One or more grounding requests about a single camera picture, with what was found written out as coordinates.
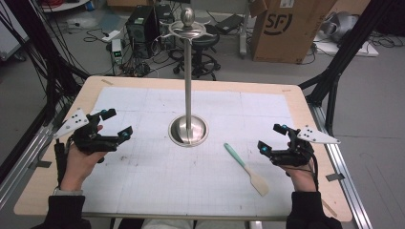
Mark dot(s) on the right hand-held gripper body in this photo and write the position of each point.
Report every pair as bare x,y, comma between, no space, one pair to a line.
294,156

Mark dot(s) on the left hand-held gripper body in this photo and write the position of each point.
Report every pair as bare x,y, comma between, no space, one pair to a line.
92,141

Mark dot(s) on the steel utensil rack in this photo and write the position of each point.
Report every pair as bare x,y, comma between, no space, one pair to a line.
188,95

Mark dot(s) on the person's right hand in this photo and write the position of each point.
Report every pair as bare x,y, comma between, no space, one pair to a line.
302,178

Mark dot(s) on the person's left hand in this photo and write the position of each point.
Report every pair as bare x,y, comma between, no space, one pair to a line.
78,165

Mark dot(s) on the beige tape strip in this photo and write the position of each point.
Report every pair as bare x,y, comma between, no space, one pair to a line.
107,82
329,208

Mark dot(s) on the grey tape strip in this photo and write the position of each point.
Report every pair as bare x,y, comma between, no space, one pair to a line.
335,177
40,164

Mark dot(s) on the white wrist cuff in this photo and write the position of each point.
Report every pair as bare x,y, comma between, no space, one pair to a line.
67,191

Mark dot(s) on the white device with green light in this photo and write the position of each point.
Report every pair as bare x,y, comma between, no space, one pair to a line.
117,51

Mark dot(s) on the white gridded table mat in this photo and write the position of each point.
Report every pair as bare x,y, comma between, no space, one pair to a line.
178,181

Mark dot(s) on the white power strip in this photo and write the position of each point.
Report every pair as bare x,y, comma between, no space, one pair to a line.
110,35

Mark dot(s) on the black computer tower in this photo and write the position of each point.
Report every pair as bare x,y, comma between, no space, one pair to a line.
141,30

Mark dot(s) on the brown cardboard box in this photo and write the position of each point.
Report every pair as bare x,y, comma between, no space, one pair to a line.
286,35

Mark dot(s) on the white stand pole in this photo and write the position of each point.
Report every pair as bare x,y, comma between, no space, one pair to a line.
244,31

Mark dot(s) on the white flat board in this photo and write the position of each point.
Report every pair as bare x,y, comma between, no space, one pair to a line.
350,47

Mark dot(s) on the black round stool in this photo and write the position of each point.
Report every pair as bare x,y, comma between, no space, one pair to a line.
203,54

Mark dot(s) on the black flat power adapter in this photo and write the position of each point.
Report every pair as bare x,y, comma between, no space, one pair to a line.
229,24

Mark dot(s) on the white round table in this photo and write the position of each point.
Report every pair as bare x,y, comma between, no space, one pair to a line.
65,4

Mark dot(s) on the grey rounded appliance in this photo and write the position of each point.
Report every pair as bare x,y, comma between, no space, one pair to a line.
340,25

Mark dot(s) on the aluminium rail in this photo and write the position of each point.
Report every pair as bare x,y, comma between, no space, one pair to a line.
345,178
22,165

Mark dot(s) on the black metal frame strut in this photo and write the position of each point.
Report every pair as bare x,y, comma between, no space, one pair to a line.
347,47
47,63

